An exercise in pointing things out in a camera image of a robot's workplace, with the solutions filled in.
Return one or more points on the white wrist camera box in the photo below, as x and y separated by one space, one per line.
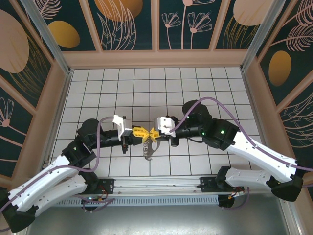
163 124
123 127

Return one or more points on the grey metal sheet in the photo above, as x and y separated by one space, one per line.
159 220

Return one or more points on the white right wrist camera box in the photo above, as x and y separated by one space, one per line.
163 124

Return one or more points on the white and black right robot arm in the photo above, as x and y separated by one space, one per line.
264 156

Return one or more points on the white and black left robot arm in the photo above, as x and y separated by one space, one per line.
44 183

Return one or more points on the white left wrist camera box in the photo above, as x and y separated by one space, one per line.
123 127

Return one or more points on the aluminium frame post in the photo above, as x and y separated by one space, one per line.
260 36
48 36

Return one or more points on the small circuit board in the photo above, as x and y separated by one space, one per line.
93 199

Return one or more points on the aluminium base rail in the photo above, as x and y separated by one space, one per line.
159 182

